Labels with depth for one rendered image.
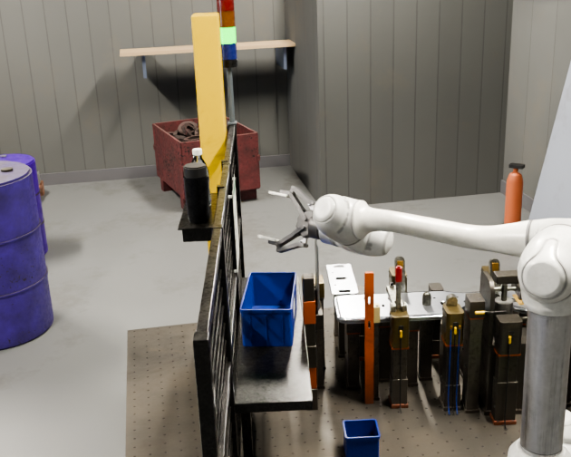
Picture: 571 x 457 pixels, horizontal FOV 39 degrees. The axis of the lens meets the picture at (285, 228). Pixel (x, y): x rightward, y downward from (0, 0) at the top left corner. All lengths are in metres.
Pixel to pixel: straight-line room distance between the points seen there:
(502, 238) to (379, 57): 4.95
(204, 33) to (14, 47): 5.31
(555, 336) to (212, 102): 1.67
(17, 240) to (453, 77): 3.99
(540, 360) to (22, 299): 3.63
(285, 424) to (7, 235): 2.56
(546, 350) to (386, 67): 5.20
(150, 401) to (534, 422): 1.46
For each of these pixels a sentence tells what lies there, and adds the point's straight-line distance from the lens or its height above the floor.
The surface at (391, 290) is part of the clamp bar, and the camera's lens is 2.84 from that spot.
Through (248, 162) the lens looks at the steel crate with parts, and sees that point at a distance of 7.23.
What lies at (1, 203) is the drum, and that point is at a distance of 4.81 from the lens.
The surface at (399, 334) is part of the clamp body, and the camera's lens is 2.73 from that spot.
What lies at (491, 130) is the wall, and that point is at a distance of 7.40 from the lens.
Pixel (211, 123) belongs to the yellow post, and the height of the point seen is 1.60.
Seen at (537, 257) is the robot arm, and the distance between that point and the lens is 1.82.
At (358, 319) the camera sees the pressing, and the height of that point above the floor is 1.00.
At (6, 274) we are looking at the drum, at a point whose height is 0.47.
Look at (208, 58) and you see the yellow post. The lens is 3.05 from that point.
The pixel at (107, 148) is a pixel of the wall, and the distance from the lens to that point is 8.33.
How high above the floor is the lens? 2.24
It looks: 20 degrees down
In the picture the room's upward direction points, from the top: 2 degrees counter-clockwise
